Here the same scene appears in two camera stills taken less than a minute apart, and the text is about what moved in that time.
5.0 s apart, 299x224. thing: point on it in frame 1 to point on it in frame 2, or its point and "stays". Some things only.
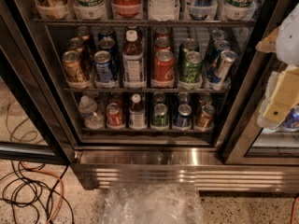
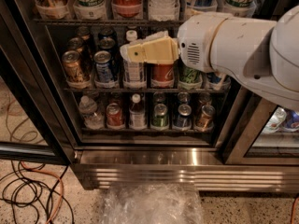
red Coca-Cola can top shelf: (127, 0) stays
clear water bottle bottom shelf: (92, 119) stays
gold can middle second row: (76, 44) stays
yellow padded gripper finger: (268, 44) to (194, 39)
